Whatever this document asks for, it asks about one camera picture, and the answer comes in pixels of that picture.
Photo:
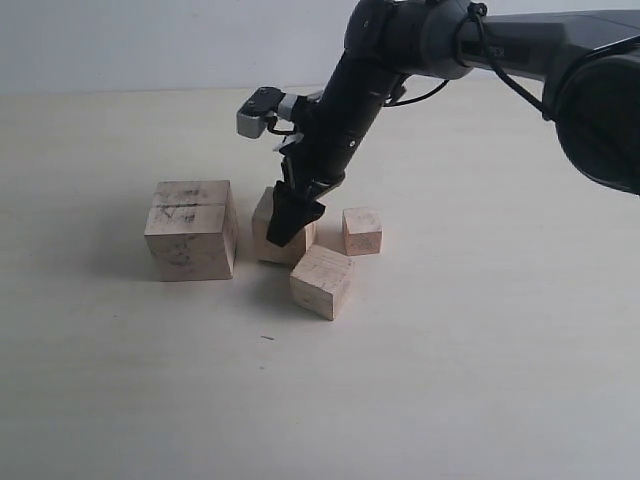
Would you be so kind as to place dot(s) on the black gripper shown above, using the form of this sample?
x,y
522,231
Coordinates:
x,y
328,133

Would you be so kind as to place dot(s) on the second largest wooden cube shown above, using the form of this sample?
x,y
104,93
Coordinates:
x,y
266,251

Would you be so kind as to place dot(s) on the smallest wooden cube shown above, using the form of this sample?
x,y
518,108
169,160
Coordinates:
x,y
362,231

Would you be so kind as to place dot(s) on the third largest wooden cube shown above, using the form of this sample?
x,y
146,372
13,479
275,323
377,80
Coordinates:
x,y
321,281

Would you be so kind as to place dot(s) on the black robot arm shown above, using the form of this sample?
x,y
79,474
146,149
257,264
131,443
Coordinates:
x,y
587,62

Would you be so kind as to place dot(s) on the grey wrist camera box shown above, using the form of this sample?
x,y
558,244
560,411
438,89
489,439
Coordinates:
x,y
262,111

